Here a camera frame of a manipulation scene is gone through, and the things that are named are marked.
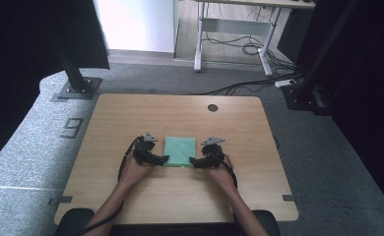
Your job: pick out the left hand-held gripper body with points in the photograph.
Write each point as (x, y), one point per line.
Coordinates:
(143, 149)

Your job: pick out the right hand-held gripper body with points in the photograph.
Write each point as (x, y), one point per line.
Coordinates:
(214, 154)

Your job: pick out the green cloth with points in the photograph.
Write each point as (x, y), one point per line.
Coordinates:
(179, 150)

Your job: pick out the person's right hand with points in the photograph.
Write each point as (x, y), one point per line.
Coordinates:
(223, 175)

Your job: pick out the person's left hand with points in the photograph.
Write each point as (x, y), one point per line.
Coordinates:
(132, 172)

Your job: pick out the dark round table grommet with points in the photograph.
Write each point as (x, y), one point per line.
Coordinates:
(212, 107)

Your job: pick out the grey tape floor marking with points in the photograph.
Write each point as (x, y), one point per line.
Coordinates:
(76, 120)

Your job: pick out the black metal stand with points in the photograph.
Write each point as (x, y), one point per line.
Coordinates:
(298, 98)
(81, 90)

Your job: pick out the grey tape strip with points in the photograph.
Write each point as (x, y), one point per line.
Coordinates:
(60, 200)
(290, 198)

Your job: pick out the black chair armrest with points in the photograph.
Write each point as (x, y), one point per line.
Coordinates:
(272, 224)
(70, 223)

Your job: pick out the white power strip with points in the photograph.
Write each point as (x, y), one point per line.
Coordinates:
(285, 83)

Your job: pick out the white panel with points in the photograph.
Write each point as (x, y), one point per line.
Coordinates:
(137, 23)

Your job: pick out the black curtain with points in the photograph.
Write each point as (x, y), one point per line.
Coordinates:
(16, 49)
(370, 98)

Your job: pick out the white desk frame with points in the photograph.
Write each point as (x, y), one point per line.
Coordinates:
(236, 28)

